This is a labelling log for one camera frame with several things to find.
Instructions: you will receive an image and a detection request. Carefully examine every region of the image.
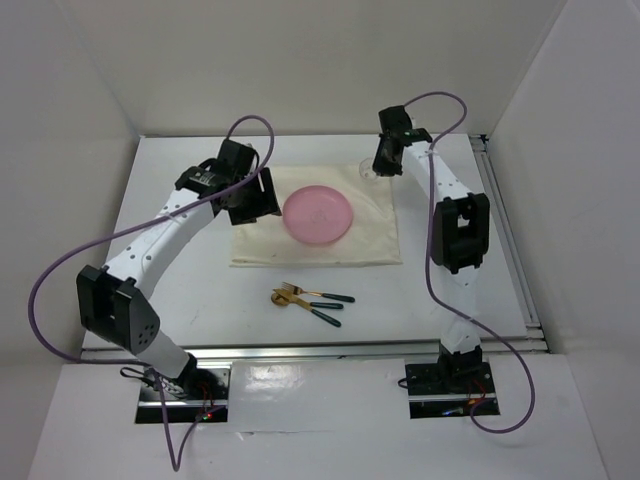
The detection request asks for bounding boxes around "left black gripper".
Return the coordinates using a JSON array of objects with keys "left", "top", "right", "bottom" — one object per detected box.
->
[{"left": 226, "top": 167, "right": 281, "bottom": 226}]

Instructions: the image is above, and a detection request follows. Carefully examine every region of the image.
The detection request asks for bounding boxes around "clear drinking glass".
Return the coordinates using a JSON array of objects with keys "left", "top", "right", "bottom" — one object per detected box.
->
[{"left": 359, "top": 157, "right": 380, "bottom": 181}]

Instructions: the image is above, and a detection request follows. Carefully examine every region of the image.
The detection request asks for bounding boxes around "pink plate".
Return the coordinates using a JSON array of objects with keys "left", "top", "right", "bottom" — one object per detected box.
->
[{"left": 282, "top": 185, "right": 354, "bottom": 246}]

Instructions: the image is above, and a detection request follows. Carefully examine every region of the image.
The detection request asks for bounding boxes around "cream cloth placemat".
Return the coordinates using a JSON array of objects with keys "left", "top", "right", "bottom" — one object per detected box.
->
[{"left": 230, "top": 164, "right": 402, "bottom": 268}]

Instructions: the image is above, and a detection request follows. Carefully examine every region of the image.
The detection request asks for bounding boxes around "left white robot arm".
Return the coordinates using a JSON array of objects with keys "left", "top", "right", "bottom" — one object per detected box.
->
[{"left": 76, "top": 139, "right": 281, "bottom": 400}]

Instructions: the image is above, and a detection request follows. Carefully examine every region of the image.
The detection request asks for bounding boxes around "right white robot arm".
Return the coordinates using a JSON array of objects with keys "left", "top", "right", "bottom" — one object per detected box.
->
[{"left": 372, "top": 105, "right": 490, "bottom": 392}]

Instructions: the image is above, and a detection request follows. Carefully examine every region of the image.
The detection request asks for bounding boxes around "gold fork green handle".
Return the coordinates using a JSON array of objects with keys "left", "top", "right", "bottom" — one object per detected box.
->
[{"left": 281, "top": 282, "right": 356, "bottom": 303}]

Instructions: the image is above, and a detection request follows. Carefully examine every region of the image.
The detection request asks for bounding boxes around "gold spoon green handle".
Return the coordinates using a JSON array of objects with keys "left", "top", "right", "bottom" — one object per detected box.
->
[{"left": 270, "top": 293, "right": 344, "bottom": 310}]

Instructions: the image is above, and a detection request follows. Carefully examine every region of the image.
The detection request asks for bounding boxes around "gold knife green handle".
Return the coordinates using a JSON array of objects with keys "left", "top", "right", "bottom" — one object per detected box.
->
[{"left": 273, "top": 289, "right": 342, "bottom": 328}]

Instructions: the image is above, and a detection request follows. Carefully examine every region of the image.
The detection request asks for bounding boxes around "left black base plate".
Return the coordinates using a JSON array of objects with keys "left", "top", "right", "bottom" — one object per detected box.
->
[{"left": 121, "top": 367, "right": 231, "bottom": 425}]

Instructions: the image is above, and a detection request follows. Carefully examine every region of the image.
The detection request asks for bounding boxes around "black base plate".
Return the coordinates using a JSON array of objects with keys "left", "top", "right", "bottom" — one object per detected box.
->
[
  {"left": 121, "top": 367, "right": 231, "bottom": 425},
  {"left": 397, "top": 362, "right": 500, "bottom": 419}
]

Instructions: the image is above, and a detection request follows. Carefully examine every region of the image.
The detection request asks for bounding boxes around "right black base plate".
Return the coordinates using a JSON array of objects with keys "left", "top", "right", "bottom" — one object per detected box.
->
[{"left": 397, "top": 362, "right": 500, "bottom": 419}]

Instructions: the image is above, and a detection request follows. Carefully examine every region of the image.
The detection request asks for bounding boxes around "front aluminium rail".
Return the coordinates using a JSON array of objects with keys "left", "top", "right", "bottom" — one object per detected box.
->
[{"left": 81, "top": 338, "right": 549, "bottom": 360}]

